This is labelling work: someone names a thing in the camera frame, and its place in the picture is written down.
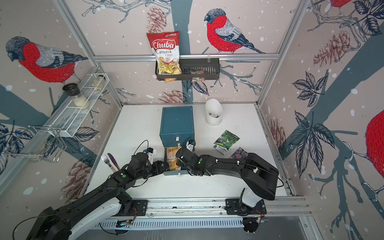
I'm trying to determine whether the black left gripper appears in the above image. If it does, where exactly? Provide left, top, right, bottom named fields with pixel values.
left=136, top=160, right=171, bottom=180

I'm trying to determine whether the orange shop picture seed bag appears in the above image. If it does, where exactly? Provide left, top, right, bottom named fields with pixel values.
left=166, top=147, right=181, bottom=171

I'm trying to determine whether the green gourd seed bag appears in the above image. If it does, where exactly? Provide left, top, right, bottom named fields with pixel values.
left=213, top=130, right=240, bottom=155

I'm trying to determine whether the flower seed bag pink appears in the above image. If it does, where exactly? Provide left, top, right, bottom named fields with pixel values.
left=229, top=147, right=248, bottom=160

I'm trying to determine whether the teal drawer cabinet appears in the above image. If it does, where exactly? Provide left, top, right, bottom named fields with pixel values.
left=160, top=106, right=195, bottom=176

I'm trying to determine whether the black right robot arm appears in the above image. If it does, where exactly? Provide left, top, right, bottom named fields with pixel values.
left=176, top=147, right=284, bottom=217

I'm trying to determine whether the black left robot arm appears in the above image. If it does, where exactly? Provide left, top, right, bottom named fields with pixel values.
left=27, top=153, right=169, bottom=240

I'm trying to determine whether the silver fork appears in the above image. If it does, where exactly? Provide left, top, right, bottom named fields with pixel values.
left=101, top=155, right=116, bottom=173

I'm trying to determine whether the white cylindrical cup holder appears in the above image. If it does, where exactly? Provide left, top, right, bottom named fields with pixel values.
left=205, top=99, right=223, bottom=126

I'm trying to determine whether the small white lid jar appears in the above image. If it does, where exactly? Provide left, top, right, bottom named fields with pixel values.
left=91, top=75, right=106, bottom=91

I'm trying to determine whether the snack packet in basket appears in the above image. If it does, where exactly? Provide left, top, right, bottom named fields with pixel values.
left=191, top=70, right=205, bottom=83

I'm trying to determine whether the black lid spice jar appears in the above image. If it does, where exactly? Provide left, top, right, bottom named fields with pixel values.
left=62, top=83, right=90, bottom=110

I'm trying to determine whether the red Chuba cassava chips bag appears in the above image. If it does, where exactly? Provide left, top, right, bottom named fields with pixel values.
left=147, top=31, right=182, bottom=79

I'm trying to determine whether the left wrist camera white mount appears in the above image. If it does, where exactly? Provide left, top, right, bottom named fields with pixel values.
left=144, top=148, right=157, bottom=164

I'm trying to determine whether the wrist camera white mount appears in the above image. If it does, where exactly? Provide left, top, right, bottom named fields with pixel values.
left=186, top=139, right=196, bottom=153
left=144, top=148, right=157, bottom=164

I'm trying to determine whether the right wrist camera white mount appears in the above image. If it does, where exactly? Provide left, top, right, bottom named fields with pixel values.
left=186, top=139, right=196, bottom=153

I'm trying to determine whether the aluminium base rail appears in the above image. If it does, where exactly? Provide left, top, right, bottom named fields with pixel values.
left=92, top=197, right=312, bottom=232

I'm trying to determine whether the white wire wall shelf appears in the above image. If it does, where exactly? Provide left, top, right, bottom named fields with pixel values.
left=43, top=73, right=110, bottom=137

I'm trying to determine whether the chrome wire hook rack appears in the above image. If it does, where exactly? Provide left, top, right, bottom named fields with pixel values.
left=1, top=126, right=68, bottom=163

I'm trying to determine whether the black hanging wire basket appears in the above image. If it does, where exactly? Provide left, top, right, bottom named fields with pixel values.
left=155, top=58, right=220, bottom=81

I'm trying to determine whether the aluminium horizontal back rail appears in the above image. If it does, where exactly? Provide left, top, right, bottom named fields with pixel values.
left=94, top=53, right=280, bottom=63

